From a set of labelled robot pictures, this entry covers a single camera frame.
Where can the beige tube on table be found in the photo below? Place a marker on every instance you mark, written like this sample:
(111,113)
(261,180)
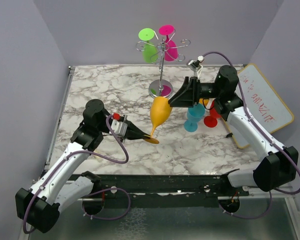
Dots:
(97,157)

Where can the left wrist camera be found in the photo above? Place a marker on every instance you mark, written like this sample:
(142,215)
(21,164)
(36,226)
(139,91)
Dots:
(119,125)

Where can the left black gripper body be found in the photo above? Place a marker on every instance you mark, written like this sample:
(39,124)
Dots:
(129,123)

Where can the green wine glass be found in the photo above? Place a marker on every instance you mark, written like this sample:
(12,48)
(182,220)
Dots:
(149,51)

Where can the chrome wine glass rack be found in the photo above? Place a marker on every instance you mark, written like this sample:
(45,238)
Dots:
(161,87)

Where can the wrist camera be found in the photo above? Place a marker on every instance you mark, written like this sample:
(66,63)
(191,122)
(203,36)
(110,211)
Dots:
(195,66)
(119,125)

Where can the pink wine glass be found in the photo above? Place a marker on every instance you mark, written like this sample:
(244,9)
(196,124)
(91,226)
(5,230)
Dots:
(171,53)

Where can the yellow wine glass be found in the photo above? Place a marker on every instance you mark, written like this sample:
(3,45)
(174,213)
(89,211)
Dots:
(204,102)

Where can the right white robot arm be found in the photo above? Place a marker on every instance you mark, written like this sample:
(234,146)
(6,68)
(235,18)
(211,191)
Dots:
(278,163)

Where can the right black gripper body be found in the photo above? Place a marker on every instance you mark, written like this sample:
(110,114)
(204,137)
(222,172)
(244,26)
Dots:
(196,90)

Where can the aluminium frame rail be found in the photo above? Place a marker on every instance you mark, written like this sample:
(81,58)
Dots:
(71,71)

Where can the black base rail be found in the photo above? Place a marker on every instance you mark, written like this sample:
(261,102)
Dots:
(168,191)

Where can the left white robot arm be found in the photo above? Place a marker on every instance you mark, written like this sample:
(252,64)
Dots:
(40,205)

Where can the whiteboard with yellow frame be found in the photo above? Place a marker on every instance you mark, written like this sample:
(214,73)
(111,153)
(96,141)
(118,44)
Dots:
(262,100)

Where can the blue wine glass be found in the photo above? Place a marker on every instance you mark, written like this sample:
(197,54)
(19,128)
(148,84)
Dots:
(194,115)

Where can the red wine glass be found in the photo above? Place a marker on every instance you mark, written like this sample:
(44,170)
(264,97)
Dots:
(211,120)

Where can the orange wine glass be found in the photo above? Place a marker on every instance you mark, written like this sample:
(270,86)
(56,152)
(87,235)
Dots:
(159,113)

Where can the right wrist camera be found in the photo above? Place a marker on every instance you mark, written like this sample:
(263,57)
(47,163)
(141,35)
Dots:
(195,66)

